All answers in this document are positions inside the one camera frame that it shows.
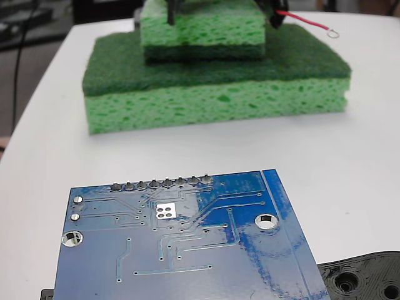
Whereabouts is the red wire with ring terminal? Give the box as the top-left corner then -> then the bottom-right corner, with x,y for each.
275,9 -> 340,39

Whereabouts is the blue printed circuit board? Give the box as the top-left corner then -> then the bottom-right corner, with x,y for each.
52,169 -> 332,300

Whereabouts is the small green scrub sponge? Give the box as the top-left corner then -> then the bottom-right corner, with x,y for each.
139,0 -> 268,66

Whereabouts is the large green scrub sponge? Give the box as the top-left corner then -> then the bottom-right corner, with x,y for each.
81,22 -> 353,136

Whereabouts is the black equipment on bench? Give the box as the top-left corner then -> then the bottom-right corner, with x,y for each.
0,0 -> 73,51

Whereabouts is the thin black cable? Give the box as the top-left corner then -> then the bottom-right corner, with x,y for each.
11,0 -> 38,134

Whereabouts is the black plastic mount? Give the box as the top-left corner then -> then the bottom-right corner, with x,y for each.
39,249 -> 400,300

